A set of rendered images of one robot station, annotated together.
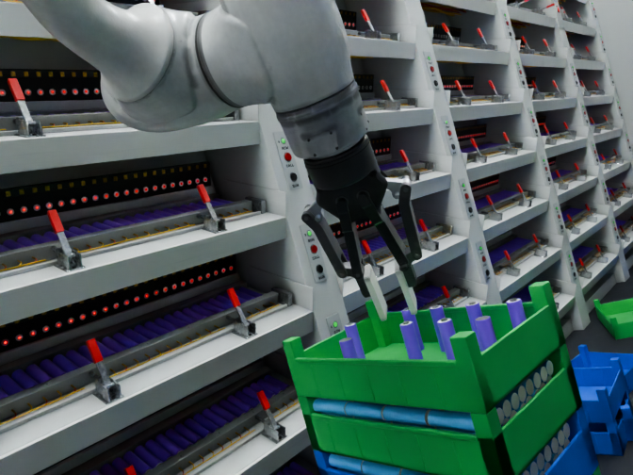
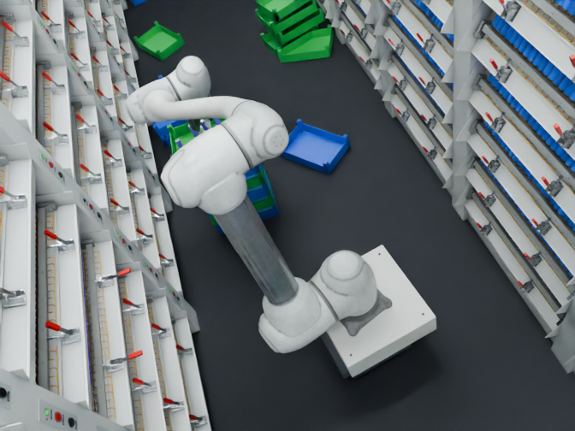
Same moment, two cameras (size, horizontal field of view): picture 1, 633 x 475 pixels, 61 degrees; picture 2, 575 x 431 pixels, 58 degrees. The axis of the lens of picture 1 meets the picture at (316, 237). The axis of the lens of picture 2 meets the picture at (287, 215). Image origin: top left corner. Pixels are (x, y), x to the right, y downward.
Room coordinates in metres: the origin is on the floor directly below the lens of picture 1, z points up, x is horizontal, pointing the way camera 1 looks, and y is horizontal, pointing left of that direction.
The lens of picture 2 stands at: (-0.61, 0.88, 1.92)
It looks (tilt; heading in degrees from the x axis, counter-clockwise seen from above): 52 degrees down; 318
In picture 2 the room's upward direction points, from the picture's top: 24 degrees counter-clockwise
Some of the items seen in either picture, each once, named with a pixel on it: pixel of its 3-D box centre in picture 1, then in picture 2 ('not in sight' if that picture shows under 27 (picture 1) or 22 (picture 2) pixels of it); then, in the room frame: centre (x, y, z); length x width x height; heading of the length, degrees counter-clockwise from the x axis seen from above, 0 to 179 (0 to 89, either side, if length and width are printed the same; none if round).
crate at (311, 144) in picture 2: not in sight; (313, 145); (0.54, -0.52, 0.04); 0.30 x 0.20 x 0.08; 173
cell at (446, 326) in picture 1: (450, 343); not in sight; (0.66, -0.12, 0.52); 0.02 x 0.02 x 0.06
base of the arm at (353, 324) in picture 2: not in sight; (351, 294); (-0.08, 0.27, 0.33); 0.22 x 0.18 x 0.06; 154
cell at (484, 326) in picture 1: (489, 345); not in sight; (0.61, -0.16, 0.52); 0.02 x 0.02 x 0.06
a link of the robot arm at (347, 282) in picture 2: not in sight; (346, 281); (-0.09, 0.29, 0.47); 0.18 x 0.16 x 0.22; 62
